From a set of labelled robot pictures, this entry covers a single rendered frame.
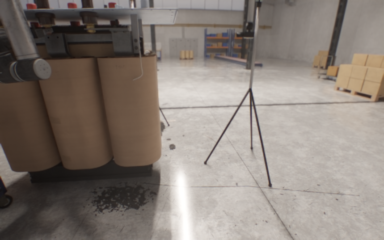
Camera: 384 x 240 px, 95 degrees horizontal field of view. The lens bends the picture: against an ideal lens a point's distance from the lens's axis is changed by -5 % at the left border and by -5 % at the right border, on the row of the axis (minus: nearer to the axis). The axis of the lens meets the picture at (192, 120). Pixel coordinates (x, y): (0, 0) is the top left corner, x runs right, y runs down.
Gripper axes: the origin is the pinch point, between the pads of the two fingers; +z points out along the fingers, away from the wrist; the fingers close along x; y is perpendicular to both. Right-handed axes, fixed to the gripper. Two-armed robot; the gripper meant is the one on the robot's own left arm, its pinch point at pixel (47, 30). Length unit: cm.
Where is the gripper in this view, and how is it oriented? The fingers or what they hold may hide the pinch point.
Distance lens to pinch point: 157.6
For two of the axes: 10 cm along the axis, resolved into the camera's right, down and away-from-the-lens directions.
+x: -9.7, -0.8, 2.1
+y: -0.4, -8.4, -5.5
